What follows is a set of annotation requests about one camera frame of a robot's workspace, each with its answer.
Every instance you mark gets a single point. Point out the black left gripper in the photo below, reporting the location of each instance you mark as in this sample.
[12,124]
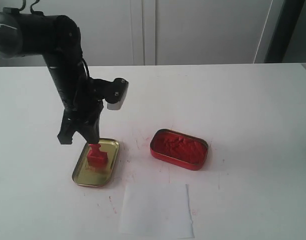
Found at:
[86,119]

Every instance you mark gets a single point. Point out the red plastic stamp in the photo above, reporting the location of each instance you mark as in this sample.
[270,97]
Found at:
[96,158]

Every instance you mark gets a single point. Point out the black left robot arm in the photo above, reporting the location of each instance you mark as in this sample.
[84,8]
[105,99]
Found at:
[57,39]

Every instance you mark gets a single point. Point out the red ink pad tin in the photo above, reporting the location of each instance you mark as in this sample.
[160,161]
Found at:
[182,150]

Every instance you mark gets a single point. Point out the gold tin lid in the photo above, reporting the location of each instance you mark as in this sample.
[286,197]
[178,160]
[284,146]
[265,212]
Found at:
[92,173]

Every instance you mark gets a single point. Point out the white paper sheet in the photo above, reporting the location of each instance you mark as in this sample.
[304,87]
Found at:
[157,210]

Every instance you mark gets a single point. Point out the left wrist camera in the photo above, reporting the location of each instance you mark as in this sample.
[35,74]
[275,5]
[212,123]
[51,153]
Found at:
[115,93]

